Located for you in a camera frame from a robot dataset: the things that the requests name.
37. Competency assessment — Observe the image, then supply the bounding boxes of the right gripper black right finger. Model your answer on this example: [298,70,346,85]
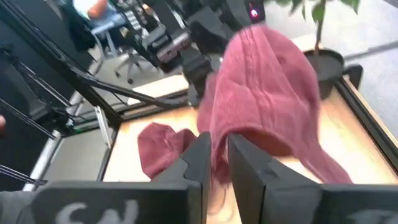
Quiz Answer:
[228,134,324,224]

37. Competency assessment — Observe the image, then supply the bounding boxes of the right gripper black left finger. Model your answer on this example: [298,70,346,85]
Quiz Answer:
[150,132,213,224]

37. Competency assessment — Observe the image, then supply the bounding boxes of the maroon baseball cap white tag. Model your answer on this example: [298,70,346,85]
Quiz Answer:
[196,24,354,187]

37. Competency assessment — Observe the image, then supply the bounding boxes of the grey office chair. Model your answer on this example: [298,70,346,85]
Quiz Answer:
[90,18,150,85]

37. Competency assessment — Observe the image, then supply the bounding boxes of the black crossbar silver brackets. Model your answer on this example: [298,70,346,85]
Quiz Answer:
[21,105,116,192]

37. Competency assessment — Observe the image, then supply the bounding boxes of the person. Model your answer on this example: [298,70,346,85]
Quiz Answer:
[58,0,128,54]

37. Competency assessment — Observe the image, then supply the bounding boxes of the green potted plant black pot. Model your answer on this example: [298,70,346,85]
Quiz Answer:
[264,0,361,100]

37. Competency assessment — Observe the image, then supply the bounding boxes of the black aluminium table frame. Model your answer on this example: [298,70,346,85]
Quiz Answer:
[0,0,398,175]

